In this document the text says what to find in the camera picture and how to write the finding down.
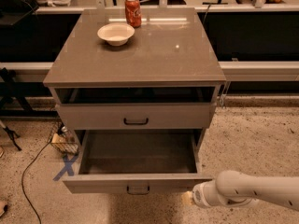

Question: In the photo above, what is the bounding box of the white and tan gripper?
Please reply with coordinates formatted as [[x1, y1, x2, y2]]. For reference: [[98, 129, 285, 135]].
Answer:
[[181, 180, 219, 208]]

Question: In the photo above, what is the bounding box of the black tripod stand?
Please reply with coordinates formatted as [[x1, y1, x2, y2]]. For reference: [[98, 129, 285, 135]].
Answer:
[[0, 68, 33, 151]]

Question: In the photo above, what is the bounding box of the grey drawer cabinet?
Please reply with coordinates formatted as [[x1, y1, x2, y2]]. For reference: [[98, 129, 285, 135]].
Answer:
[[44, 7, 225, 142]]

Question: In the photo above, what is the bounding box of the black floor cable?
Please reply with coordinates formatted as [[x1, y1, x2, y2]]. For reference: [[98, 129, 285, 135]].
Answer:
[[21, 142, 52, 224]]

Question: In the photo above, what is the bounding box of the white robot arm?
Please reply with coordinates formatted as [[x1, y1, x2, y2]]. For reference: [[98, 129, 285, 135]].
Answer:
[[182, 170, 299, 211]]

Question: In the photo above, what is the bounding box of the wire basket with items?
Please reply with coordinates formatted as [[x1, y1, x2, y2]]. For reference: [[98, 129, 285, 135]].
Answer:
[[50, 122, 79, 155]]

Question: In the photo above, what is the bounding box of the red soda can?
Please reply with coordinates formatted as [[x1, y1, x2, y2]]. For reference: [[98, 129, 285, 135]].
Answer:
[[125, 0, 141, 28]]

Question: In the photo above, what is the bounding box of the white bowl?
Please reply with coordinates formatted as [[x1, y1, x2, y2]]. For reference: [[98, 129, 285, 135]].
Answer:
[[97, 23, 135, 46]]

